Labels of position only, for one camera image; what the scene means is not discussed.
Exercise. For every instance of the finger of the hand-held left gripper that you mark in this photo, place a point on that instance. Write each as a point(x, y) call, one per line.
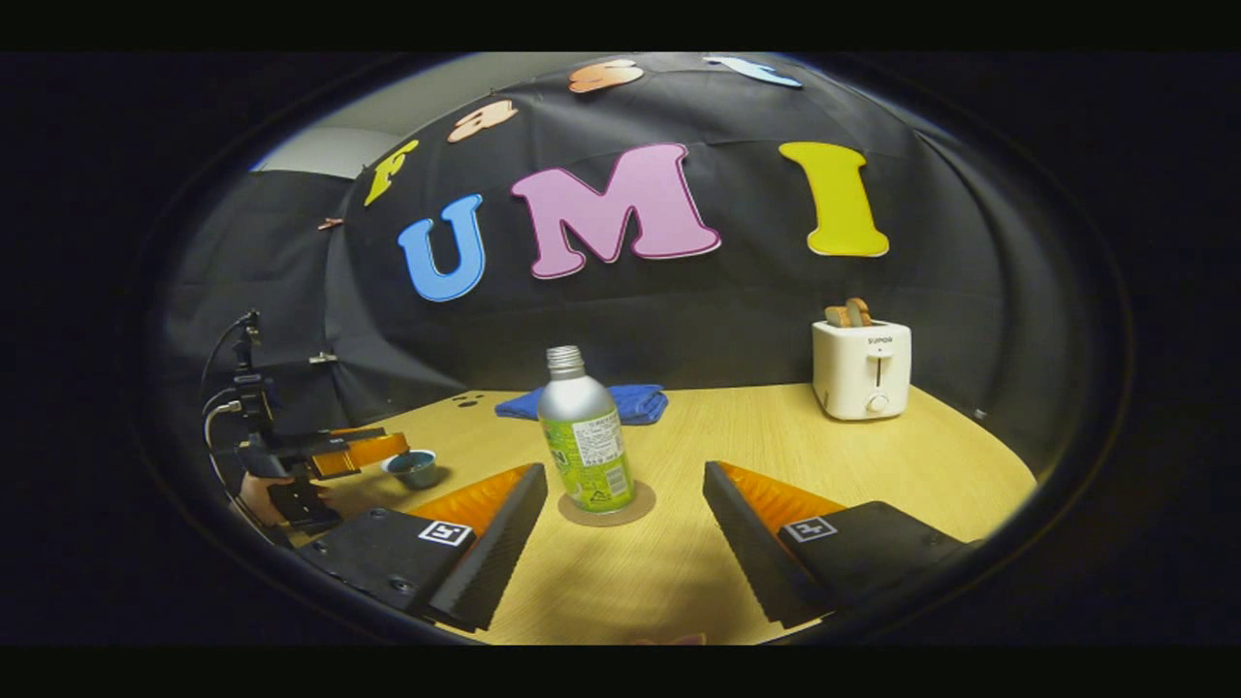
point(320, 439)
point(364, 454)

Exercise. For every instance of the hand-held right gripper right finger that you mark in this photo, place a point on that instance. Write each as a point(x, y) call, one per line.
point(751, 553)

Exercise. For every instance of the silver water bottle green label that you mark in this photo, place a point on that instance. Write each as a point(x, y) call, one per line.
point(582, 427)

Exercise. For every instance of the white toaster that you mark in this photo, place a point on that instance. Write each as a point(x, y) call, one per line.
point(861, 373)

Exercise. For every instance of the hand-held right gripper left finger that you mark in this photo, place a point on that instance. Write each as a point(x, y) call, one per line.
point(494, 553)

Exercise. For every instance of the blue folded towel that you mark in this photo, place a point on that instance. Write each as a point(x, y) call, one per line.
point(640, 402)

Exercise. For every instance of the round brown coaster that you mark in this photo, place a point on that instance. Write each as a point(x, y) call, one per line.
point(642, 502)

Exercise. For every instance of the toasted bread slice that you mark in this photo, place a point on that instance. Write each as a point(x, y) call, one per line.
point(860, 311)
point(836, 316)

